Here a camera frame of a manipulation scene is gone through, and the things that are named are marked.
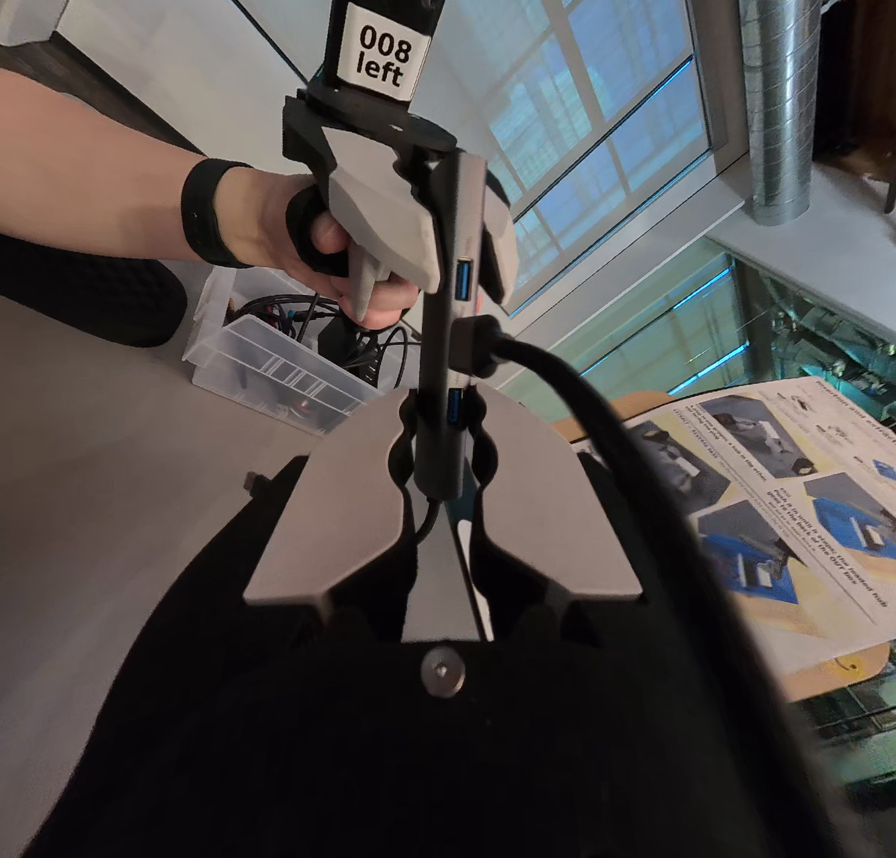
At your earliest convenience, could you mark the instruction sheet on stand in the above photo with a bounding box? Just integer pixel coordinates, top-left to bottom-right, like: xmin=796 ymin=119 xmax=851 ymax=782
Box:
xmin=553 ymin=390 xmax=891 ymax=705

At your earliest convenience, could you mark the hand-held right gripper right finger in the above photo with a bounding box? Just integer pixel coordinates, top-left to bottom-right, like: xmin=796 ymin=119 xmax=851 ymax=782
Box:
xmin=468 ymin=384 xmax=643 ymax=617

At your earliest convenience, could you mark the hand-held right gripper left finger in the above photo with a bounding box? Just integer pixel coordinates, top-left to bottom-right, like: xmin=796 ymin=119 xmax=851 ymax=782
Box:
xmin=242 ymin=385 xmax=421 ymax=617

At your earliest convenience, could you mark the silver spiral air duct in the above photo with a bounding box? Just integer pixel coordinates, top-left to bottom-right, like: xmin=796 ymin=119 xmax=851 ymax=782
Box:
xmin=735 ymin=0 xmax=828 ymax=226

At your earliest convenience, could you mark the black USB cable grey plug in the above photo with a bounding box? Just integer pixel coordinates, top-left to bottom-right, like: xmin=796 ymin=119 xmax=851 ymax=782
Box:
xmin=450 ymin=312 xmax=869 ymax=858

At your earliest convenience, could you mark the person's left forearm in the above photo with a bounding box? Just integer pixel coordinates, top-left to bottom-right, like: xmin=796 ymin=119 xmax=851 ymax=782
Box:
xmin=0 ymin=70 xmax=204 ymax=261

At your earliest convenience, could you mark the clear plastic bin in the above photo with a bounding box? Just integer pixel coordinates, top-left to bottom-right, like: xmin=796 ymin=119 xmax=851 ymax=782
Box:
xmin=183 ymin=266 xmax=387 ymax=440

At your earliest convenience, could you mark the black mesh wrist rest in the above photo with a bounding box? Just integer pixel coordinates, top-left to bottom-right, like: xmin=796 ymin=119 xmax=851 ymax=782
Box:
xmin=0 ymin=231 xmax=189 ymax=349

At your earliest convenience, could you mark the printed instruction poster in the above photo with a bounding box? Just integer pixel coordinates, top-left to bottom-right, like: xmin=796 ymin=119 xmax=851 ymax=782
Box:
xmin=573 ymin=375 xmax=896 ymax=678

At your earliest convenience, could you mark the grey slim USB hub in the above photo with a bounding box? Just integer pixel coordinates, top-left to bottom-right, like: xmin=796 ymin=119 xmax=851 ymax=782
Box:
xmin=412 ymin=149 xmax=490 ymax=503

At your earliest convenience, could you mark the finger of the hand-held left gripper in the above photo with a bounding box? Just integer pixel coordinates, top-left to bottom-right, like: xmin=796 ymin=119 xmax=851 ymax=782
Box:
xmin=479 ymin=170 xmax=522 ymax=307
xmin=321 ymin=126 xmax=443 ymax=296

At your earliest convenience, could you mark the short black plug cable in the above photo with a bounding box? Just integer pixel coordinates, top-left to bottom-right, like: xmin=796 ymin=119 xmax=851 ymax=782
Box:
xmin=409 ymin=495 xmax=443 ymax=551

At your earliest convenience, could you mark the person's left hand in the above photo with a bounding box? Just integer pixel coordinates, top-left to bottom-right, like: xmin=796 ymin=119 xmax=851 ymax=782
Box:
xmin=213 ymin=168 xmax=422 ymax=331

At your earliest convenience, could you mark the black wrist band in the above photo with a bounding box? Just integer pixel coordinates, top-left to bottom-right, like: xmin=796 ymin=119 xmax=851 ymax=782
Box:
xmin=181 ymin=159 xmax=254 ymax=268

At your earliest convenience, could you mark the bundle of black cables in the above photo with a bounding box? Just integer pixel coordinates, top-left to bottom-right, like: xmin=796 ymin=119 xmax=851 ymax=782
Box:
xmin=224 ymin=293 xmax=422 ymax=391

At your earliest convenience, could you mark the window with white blinds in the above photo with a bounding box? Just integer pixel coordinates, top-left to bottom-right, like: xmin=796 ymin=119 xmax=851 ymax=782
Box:
xmin=406 ymin=0 xmax=748 ymax=321

